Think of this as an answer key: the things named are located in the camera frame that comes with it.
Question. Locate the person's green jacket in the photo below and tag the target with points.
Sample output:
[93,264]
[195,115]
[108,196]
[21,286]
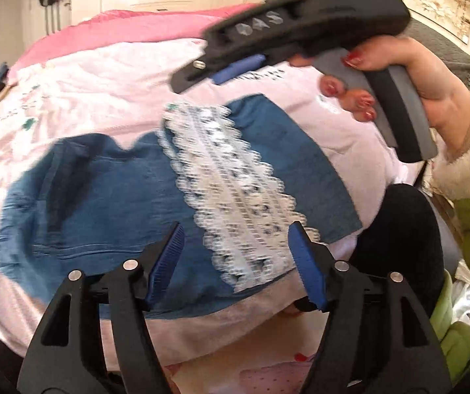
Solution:
[460,336]

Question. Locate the person's black trouser leg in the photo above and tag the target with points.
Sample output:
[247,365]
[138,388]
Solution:
[403,238]

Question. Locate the person's right forearm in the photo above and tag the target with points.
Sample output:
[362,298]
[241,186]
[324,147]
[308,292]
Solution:
[464,164]

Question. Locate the blossom wall painting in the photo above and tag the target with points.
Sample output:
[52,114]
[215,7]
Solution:
[440,0]

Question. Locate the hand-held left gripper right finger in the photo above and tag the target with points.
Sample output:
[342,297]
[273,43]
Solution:
[307,262]

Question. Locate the pink printed bed sheet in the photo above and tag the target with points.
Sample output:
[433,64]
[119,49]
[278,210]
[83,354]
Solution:
[116,82]

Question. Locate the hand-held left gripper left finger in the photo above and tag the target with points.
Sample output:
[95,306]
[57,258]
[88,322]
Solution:
[169,254]

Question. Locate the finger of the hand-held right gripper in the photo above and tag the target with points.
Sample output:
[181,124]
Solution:
[239,69]

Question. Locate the pink quilt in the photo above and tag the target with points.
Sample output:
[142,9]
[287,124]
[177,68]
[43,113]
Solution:
[108,24]

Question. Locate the pink dotted cloth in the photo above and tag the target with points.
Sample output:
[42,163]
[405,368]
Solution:
[272,381]

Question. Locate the blue denim pants lace hem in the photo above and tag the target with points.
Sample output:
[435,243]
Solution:
[108,197]

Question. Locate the person's right hand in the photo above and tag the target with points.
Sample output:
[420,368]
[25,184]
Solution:
[428,82]

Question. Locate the grey quilted headboard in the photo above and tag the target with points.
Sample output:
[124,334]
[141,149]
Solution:
[452,53]

